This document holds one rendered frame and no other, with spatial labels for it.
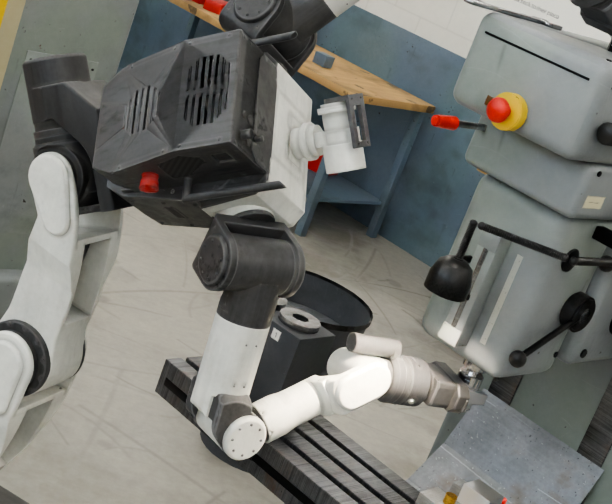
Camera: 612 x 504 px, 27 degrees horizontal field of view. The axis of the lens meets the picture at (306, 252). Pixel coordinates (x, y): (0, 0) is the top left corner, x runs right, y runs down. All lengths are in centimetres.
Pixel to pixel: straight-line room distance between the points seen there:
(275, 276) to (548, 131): 48
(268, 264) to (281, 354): 63
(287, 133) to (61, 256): 46
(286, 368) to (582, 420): 61
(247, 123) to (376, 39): 597
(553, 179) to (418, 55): 563
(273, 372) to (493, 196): 66
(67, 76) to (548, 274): 89
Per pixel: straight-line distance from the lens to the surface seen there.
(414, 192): 760
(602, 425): 261
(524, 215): 214
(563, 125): 196
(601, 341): 238
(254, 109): 197
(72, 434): 429
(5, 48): 350
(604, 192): 211
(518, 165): 211
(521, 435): 269
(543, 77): 199
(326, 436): 264
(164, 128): 196
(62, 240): 221
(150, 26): 937
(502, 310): 217
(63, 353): 233
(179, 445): 443
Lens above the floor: 204
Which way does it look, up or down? 17 degrees down
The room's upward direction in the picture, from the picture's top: 21 degrees clockwise
